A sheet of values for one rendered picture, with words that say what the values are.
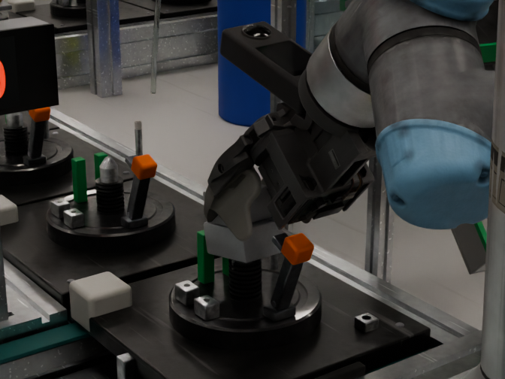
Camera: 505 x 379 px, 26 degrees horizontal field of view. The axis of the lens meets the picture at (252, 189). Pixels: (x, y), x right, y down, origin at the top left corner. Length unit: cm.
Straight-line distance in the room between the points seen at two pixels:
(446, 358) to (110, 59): 127
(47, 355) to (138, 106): 108
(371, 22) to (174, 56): 159
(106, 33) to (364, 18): 138
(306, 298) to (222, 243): 9
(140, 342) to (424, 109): 40
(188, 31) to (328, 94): 154
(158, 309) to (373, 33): 41
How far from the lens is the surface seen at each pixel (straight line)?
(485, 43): 101
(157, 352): 95
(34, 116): 132
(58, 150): 141
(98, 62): 210
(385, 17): 72
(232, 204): 92
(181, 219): 123
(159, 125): 193
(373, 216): 114
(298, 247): 91
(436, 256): 142
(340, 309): 103
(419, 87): 68
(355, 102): 78
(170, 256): 113
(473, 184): 66
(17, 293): 112
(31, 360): 102
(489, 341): 44
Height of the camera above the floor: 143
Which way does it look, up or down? 21 degrees down
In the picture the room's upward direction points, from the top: straight up
